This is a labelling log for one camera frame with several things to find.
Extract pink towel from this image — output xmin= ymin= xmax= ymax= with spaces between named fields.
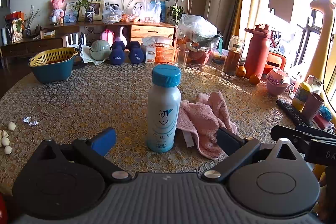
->
xmin=176 ymin=91 xmax=238 ymax=160

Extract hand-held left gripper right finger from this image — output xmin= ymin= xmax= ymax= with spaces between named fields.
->
xmin=202 ymin=127 xmax=308 ymax=183

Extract large clear plastic bag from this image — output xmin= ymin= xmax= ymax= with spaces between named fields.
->
xmin=178 ymin=14 xmax=218 ymax=39

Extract blue plastic bag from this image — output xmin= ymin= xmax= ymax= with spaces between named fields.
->
xmin=319 ymin=106 xmax=332 ymax=121

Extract pink teddy bear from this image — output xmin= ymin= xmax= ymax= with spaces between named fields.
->
xmin=50 ymin=0 xmax=66 ymax=24

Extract pale green round container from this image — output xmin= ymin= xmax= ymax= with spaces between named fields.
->
xmin=89 ymin=39 xmax=112 ymax=61

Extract red book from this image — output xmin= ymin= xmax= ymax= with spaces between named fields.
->
xmin=312 ymin=112 xmax=335 ymax=130

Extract black utensil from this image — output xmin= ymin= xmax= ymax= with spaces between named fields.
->
xmin=73 ymin=32 xmax=87 ymax=68

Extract white plastic bag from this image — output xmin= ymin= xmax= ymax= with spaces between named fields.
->
xmin=133 ymin=0 xmax=162 ymax=23

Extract vase with dry twigs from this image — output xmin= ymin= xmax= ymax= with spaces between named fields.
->
xmin=24 ymin=5 xmax=41 ymax=38

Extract blue photo print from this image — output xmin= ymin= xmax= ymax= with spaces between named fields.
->
xmin=64 ymin=2 xmax=79 ymax=23

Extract black remote control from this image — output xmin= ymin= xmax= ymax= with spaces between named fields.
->
xmin=276 ymin=99 xmax=311 ymax=126

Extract silver foil wrapper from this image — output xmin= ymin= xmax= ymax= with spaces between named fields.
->
xmin=23 ymin=116 xmax=39 ymax=126

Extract orange and white bag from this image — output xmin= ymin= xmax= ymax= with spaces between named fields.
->
xmin=142 ymin=36 xmax=176 ymax=64

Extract glass tea bottle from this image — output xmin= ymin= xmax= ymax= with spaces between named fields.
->
xmin=221 ymin=35 xmax=245 ymax=80

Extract yellow colander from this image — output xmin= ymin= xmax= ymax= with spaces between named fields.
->
xmin=28 ymin=47 xmax=79 ymax=67

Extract yellow capped bottle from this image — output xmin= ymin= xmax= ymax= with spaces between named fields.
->
xmin=292 ymin=82 xmax=313 ymax=111

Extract white bottle with blue cap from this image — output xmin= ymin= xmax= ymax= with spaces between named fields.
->
xmin=146 ymin=64 xmax=182 ymax=153

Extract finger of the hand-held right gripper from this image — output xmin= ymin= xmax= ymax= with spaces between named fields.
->
xmin=295 ymin=124 xmax=336 ymax=139
xmin=271 ymin=125 xmax=311 ymax=154

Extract clear fruit container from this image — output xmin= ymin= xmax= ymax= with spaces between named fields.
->
xmin=176 ymin=30 xmax=222 ymax=65

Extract printed paper bag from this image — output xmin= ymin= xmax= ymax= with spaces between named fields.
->
xmin=12 ymin=18 xmax=25 ymax=43

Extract red box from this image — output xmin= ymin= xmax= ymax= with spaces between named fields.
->
xmin=5 ymin=11 xmax=25 ymax=21

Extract clear drinking glass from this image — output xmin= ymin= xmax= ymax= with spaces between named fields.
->
xmin=175 ymin=48 xmax=190 ymax=69

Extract pink bag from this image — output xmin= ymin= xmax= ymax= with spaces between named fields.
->
xmin=101 ymin=28 xmax=115 ymax=47

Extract white cloth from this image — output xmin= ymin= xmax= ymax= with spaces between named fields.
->
xmin=80 ymin=44 xmax=111 ymax=65

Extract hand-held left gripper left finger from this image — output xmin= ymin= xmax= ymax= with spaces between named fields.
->
xmin=35 ymin=127 xmax=132 ymax=183

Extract blue dumbbell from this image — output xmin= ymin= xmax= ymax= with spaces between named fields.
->
xmin=128 ymin=41 xmax=145 ymax=64
xmin=109 ymin=41 xmax=126 ymax=65

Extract wooden picture frame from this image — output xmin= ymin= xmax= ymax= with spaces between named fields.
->
xmin=78 ymin=0 xmax=105 ymax=22

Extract plant in dark vase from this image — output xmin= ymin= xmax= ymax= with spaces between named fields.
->
xmin=72 ymin=0 xmax=105 ymax=23

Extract teal bowl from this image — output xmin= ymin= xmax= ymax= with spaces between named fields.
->
xmin=29 ymin=55 xmax=76 ymax=83

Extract pink cup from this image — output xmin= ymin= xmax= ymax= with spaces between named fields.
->
xmin=266 ymin=68 xmax=290 ymax=96

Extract metallic cup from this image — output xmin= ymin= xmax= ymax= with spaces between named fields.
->
xmin=306 ymin=75 xmax=323 ymax=94

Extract crumpled clear plastic bag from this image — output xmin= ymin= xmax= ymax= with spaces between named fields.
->
xmin=102 ymin=4 xmax=123 ymax=24

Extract red water bottle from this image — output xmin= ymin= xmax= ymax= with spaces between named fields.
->
xmin=244 ymin=24 xmax=273 ymax=79

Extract oranges on cabinet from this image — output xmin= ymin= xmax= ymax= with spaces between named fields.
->
xmin=121 ymin=14 xmax=138 ymax=23

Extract wooden television cabinet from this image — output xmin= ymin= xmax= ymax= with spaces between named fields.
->
xmin=0 ymin=21 xmax=176 ymax=62

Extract white slatted device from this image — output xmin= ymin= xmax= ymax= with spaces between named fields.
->
xmin=66 ymin=32 xmax=87 ymax=47

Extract orange case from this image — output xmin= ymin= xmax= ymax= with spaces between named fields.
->
xmin=264 ymin=52 xmax=288 ymax=75

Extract giraffe toy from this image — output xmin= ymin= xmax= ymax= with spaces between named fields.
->
xmin=306 ymin=0 xmax=336 ymax=93

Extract mauve cup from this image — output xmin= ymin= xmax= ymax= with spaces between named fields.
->
xmin=301 ymin=91 xmax=325 ymax=121

